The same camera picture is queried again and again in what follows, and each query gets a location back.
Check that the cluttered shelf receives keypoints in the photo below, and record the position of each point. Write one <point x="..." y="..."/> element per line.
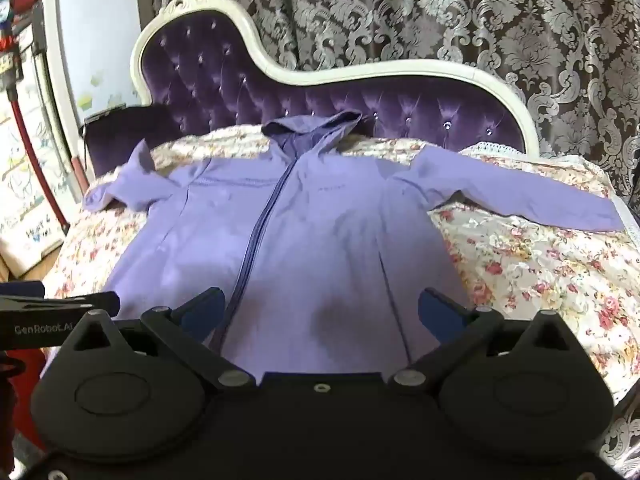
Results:
<point x="15" y="15"/>

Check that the red pole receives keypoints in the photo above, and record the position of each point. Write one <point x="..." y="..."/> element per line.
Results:
<point x="37" y="160"/>

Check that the purple velvet cushion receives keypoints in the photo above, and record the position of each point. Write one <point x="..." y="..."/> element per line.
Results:
<point x="125" y="135"/>

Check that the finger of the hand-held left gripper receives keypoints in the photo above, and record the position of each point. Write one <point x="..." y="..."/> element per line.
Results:
<point x="100" y="304"/>
<point x="22" y="290"/>

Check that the white framed panel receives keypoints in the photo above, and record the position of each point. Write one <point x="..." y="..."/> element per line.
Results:
<point x="100" y="25"/>

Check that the floral blanket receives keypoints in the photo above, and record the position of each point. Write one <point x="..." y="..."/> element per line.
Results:
<point x="530" y="270"/>

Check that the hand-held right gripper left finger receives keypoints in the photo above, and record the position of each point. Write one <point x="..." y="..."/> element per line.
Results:
<point x="204" y="311"/>

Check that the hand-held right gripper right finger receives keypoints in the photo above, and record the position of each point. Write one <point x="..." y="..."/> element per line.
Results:
<point x="436" y="311"/>

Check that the purple tufted sofa white frame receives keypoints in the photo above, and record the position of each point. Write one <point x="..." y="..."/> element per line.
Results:
<point x="320" y="102"/>

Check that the lilac hooded zip jacket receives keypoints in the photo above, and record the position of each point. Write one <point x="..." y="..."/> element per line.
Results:
<point x="310" y="240"/>

